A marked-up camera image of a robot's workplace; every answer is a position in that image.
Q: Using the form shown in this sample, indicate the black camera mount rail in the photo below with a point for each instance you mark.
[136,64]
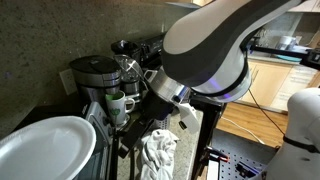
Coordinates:
[283,51]

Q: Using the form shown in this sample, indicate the purple black small device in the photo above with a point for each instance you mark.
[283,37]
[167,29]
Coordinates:
[248,169]

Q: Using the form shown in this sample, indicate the light wood wall cabinets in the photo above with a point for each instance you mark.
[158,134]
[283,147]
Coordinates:
[305,6]

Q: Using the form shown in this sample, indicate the perforated metal utensil holder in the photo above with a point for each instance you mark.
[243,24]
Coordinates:
[163,124]

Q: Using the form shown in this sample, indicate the steel pot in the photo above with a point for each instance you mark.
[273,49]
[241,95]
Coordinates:
[286,42]

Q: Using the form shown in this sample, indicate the white crumpled cloth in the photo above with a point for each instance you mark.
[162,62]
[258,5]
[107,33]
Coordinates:
[156,153]

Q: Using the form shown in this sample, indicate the black espresso machine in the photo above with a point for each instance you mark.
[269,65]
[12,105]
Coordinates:
[146,48]

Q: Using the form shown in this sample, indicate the white plate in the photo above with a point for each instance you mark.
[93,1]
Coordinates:
[43,150]

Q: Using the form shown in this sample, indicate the black stove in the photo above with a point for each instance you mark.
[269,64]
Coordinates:
[208,133]

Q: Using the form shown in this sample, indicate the glass jar steel blender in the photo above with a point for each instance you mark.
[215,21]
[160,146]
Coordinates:
[128,71]

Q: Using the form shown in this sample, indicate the light wood base cabinets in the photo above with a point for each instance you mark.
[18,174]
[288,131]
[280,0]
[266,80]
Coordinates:
[270,83]

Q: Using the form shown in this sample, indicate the white mug green logo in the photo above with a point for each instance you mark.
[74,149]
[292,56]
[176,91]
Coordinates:
[116,106]

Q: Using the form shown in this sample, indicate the red black tool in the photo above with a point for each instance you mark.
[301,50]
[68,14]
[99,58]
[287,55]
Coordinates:
[218,155]

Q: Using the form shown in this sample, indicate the black perforated breadboard table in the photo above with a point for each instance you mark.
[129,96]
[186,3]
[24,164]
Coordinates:
[240,150]

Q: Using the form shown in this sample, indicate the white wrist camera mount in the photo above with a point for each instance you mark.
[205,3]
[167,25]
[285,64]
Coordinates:
[187,116]

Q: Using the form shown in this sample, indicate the teal plate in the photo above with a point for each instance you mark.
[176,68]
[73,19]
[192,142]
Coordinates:
[288,58]

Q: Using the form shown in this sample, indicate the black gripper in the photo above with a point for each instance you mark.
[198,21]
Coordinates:
[156,106]

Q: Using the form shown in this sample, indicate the white wall outlet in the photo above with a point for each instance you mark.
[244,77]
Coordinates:
[68,81]

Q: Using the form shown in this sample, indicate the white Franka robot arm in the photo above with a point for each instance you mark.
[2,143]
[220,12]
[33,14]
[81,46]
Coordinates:
[206,33]

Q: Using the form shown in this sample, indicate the black steel coffee maker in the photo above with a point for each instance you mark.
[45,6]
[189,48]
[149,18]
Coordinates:
[95,75]

